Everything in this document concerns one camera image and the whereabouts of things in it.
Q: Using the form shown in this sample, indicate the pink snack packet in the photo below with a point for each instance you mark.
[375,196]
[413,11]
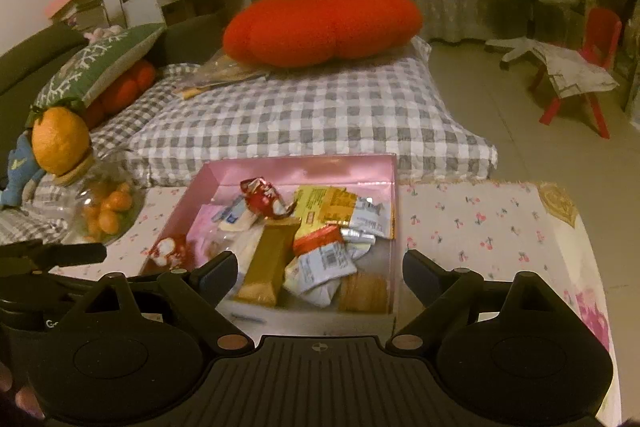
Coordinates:
[205,227]

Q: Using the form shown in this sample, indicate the red tomato shaped cushion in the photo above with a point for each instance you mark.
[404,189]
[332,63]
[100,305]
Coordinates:
[320,27]

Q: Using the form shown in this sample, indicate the clear packet of brown biscuits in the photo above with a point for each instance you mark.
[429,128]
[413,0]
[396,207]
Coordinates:
[362,294]

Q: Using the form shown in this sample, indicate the clear packet of wooden sticks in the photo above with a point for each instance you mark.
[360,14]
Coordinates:
[220,74]

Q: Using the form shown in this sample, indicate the orange yellow snack packet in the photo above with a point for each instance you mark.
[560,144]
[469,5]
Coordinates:
[322,204]

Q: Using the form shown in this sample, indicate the clear jar of small oranges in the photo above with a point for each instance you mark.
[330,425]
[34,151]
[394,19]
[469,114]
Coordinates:
[105,207]

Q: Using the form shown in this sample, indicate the gold snack bar packet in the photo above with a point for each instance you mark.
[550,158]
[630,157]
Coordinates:
[267,262]

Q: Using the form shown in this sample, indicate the crumpled paper sheet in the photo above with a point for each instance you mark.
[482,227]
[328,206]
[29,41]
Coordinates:
[575,74]

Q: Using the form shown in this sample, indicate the person's left hand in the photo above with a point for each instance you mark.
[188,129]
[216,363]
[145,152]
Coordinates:
[27,401]

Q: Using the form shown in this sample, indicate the red plastic chair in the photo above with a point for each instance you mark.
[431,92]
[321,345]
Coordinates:
[602,32]

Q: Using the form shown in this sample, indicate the dark green sofa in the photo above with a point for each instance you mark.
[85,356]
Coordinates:
[30,57]

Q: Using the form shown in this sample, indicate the blue plush toy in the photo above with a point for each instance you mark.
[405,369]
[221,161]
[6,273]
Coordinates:
[17,167]

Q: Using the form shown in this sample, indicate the orange fruit shaped jar lid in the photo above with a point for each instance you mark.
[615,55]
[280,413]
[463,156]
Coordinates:
[57,139]

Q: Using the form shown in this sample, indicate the green snowflake cushion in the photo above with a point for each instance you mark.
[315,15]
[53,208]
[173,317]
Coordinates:
[95,62]

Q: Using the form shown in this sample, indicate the cherry print bed sheet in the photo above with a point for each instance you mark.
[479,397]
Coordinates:
[475,227]

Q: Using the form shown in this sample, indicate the red packet with white pattern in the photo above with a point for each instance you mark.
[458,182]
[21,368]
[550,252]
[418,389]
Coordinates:
[170,249]

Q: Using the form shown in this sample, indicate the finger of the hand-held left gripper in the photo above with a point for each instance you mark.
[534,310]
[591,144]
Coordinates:
[75,253]

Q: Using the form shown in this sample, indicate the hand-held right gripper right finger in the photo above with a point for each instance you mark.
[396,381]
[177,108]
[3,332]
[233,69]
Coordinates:
[415,274]

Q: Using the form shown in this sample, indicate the pink and silver box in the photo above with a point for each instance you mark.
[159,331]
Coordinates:
[310,169]

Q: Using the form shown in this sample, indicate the silver snack packet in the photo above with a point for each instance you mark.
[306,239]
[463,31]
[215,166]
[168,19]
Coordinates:
[357,237]

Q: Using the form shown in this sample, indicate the small red cushion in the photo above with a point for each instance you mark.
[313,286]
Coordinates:
[125,89]

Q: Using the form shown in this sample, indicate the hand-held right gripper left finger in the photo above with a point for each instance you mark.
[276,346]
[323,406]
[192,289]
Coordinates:
[222,277]

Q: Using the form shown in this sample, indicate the red white barcode snack packet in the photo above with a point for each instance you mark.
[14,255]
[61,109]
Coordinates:
[325,259]

